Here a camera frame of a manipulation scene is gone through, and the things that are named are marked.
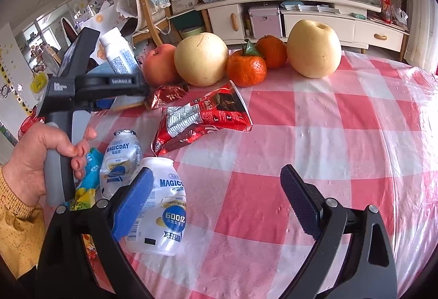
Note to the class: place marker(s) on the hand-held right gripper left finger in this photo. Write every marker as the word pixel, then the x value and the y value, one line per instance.
pixel 133 203

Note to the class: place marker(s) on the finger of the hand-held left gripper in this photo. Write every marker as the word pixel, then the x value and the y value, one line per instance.
pixel 131 88

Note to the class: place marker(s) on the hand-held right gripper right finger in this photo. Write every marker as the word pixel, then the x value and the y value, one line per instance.
pixel 301 199

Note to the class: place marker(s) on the small red foil snack packet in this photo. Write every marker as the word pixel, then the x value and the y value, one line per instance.
pixel 166 95

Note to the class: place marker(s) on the crushed white yogurt bottle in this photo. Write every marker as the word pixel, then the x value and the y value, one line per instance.
pixel 119 162

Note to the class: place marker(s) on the yellow green snack packet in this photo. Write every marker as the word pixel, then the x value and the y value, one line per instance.
pixel 82 199

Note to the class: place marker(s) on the blue white snack packet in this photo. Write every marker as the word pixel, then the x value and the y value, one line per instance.
pixel 90 169

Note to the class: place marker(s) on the large red chocolate wrapper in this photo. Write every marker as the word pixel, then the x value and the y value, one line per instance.
pixel 202 121

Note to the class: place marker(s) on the person's left forearm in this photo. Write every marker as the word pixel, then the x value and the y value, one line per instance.
pixel 17 234

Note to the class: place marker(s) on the person's left hand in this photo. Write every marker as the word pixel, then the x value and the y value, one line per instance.
pixel 30 155

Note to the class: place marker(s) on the red apple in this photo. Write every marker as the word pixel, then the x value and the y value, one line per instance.
pixel 159 64

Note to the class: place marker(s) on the white pill bottle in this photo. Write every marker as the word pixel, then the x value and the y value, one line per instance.
pixel 118 52

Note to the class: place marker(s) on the red white checkered tablecloth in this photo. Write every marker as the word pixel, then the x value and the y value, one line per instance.
pixel 342 148

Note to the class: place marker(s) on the large yellow pear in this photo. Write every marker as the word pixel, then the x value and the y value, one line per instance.
pixel 202 59

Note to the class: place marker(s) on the light wooden chair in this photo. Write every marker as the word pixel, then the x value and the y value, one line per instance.
pixel 150 11

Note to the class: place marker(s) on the green waste bin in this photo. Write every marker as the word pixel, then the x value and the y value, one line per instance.
pixel 191 32

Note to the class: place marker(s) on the tangerine with green leaf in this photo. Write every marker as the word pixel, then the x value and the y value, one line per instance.
pixel 246 69

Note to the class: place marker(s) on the orange tangerine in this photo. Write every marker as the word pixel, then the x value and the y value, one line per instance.
pixel 272 51

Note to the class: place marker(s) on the pink storage box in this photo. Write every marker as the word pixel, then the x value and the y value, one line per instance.
pixel 265 22

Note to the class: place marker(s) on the cream television cabinet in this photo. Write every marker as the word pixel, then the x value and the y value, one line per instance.
pixel 314 20

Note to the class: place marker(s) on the red gift packages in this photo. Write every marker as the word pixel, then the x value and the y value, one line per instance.
pixel 386 6

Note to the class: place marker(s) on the white curtain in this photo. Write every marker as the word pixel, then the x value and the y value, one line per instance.
pixel 419 11

